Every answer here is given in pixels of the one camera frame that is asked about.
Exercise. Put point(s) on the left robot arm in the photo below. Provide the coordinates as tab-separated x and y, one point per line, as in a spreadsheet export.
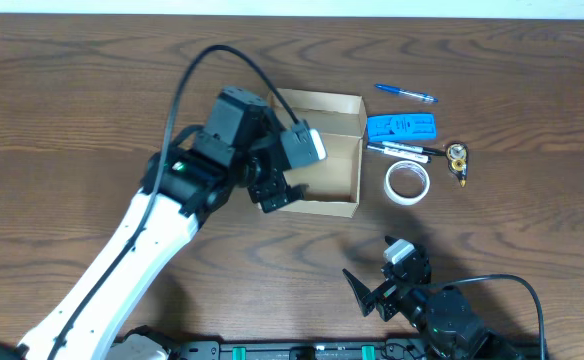
242	144

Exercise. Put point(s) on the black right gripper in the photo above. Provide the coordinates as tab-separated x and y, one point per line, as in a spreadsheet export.
364	296

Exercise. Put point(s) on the blue ballpoint pen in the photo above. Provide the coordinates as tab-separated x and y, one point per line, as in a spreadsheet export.
423	97

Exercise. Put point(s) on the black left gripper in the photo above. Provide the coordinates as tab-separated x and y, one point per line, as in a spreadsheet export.
271	184

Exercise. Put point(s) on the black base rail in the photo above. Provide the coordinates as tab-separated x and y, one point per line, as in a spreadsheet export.
139	347

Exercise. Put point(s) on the blue plastic case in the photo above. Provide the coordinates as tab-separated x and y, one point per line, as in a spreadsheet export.
401	127

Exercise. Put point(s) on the brown cardboard box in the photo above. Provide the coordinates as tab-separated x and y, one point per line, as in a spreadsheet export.
333	184

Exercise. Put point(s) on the white whiteboard marker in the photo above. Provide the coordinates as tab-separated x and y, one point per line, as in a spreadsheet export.
406	155

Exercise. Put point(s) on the yellow correction tape dispenser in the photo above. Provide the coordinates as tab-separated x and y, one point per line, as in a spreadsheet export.
457	156

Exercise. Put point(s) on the white masking tape roll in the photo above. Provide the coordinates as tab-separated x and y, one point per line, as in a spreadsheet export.
406	183

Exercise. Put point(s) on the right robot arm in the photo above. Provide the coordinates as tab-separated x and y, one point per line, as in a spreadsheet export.
444	318

